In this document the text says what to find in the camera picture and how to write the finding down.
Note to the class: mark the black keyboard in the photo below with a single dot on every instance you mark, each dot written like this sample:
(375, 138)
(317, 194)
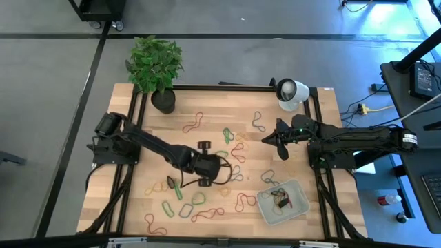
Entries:
(433, 193)

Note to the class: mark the wide green rubber band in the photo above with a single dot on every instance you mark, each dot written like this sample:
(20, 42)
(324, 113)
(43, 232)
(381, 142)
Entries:
(178, 193)

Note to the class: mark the yellow rubber band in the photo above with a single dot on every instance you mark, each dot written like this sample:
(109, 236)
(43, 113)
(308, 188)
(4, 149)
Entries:
(156, 188)
(222, 190)
(277, 209)
(241, 137)

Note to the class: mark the silver aluminium bracket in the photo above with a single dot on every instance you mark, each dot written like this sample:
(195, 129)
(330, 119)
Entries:
(318, 244)
(125, 241)

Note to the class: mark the black desk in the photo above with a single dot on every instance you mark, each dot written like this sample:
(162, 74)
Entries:
(417, 165)

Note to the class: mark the black diagonal pole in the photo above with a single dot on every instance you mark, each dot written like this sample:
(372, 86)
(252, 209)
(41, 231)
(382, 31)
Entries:
(418, 51)

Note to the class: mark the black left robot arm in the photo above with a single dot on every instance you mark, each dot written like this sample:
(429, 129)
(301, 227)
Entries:
(155, 143)

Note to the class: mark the white cylindrical spot lamp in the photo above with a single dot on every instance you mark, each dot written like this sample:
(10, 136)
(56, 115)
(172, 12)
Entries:
(296, 96)

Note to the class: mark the black labelled device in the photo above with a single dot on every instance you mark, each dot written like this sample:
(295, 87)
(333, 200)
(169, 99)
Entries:
(422, 81)

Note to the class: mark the black clamp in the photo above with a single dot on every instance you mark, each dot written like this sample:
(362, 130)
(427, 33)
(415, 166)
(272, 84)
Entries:
(272, 82)

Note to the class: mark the grey chair leg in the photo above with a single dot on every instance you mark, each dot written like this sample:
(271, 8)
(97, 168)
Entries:
(10, 158)

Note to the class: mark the black wheeled cart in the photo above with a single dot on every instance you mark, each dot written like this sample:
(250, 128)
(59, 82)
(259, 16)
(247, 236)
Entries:
(100, 10)

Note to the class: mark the plastic bottle red label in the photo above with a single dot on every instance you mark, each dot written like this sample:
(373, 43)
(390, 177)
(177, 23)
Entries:
(389, 199)

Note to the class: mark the yellow power plug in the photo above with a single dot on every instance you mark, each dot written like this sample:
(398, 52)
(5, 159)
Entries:
(362, 110)

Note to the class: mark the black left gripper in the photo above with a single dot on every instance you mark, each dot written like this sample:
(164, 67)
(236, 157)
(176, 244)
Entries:
(206, 165)

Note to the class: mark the white plastic bin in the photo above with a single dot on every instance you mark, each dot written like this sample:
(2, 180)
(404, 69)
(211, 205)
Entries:
(268, 211)

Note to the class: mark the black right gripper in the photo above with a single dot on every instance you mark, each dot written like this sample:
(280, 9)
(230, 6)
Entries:
(299, 132)

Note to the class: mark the potted green plant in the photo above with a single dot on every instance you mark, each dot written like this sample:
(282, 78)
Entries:
(155, 65)

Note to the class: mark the white paper sheet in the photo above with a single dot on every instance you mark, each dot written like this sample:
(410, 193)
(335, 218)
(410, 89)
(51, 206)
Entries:
(367, 168)

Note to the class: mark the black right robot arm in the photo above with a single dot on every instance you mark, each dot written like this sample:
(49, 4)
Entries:
(361, 137)

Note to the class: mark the black round cap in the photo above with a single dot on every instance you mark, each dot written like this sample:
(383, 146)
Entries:
(401, 217)

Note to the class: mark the black rubber band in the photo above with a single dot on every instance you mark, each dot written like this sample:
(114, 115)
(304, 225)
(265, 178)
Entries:
(169, 179)
(284, 204)
(277, 193)

